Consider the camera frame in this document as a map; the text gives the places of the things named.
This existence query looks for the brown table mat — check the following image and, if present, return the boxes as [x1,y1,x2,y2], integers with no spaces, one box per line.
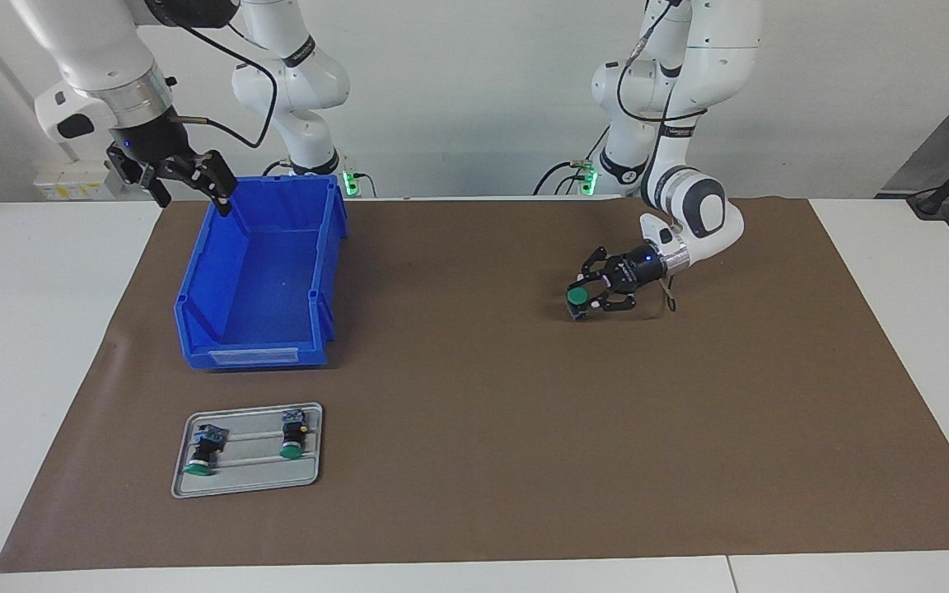
[0,196,949,573]

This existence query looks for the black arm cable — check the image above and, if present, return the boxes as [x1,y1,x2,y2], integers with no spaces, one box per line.
[170,21,278,149]
[616,0,710,314]

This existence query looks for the green capped push button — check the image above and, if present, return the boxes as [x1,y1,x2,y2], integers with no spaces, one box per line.
[567,282,601,322]
[278,412,308,460]
[182,424,230,479]

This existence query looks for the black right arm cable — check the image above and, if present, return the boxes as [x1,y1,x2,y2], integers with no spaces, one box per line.
[170,21,278,149]

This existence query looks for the white power strip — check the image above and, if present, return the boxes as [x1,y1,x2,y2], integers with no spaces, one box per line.
[34,161,117,201]

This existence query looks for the blue plastic storage bin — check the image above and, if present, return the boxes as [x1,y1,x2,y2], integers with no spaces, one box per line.
[174,175,349,371]

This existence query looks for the black base cables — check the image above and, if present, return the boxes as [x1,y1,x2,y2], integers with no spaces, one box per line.
[532,124,611,197]

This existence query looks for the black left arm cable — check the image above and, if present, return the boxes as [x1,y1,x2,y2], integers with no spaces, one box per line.
[616,0,710,314]

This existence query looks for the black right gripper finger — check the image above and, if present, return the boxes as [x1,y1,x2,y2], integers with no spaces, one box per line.
[163,150,238,217]
[106,151,172,208]

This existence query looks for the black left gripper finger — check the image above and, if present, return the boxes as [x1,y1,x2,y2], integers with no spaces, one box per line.
[580,245,628,285]
[592,280,640,314]

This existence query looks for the grey metal tray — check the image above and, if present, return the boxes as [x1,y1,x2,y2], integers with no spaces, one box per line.
[171,402,325,499]

